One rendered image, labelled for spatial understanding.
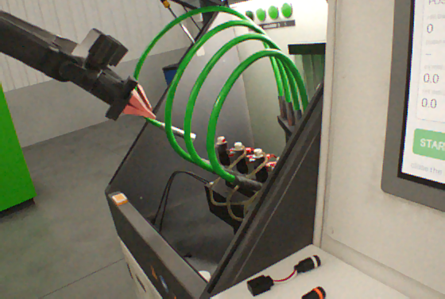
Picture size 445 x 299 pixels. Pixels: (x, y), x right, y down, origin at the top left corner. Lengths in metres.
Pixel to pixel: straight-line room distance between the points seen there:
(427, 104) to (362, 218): 0.20
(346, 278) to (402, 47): 0.34
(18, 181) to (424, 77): 3.96
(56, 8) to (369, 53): 7.11
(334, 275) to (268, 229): 0.13
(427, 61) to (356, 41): 0.13
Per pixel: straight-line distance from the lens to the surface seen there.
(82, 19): 7.65
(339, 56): 0.64
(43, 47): 0.79
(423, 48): 0.54
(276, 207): 0.65
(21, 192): 4.25
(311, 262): 0.65
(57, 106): 7.43
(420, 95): 0.54
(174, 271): 0.78
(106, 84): 0.87
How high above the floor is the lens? 1.38
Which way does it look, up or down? 16 degrees down
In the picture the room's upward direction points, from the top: 11 degrees counter-clockwise
